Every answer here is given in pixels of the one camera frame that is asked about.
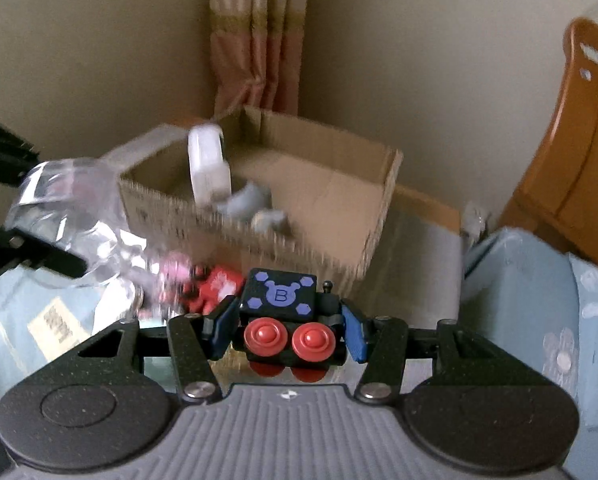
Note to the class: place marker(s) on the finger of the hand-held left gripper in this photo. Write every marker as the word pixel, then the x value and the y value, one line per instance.
pixel 34 255
pixel 4 155

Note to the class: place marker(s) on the white plastic bottle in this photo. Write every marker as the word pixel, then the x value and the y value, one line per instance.
pixel 208 165

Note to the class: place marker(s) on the grey checked towel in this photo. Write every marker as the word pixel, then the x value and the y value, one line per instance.
pixel 414 270

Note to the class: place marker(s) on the blue floral pillow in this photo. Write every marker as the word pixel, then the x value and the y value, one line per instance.
pixel 539 290

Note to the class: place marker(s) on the cardboard box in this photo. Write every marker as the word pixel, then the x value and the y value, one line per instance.
pixel 299 200

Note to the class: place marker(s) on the white plastic object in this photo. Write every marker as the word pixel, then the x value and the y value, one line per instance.
pixel 475 222

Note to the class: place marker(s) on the grey rounded object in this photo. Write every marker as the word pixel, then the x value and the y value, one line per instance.
pixel 244 201

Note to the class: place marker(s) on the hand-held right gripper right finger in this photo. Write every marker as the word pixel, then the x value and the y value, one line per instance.
pixel 355 332

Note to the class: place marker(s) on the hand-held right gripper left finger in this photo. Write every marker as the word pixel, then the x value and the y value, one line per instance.
pixel 223 327

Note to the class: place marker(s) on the pink clear jar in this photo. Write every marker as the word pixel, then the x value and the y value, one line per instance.
pixel 171 275

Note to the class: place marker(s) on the wooden headboard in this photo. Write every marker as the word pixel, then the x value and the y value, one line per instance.
pixel 564 160

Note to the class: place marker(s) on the pink curtain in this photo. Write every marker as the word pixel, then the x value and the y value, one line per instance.
pixel 259 35

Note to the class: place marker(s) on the light blue cloth with label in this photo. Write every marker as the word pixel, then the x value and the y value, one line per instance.
pixel 24 325

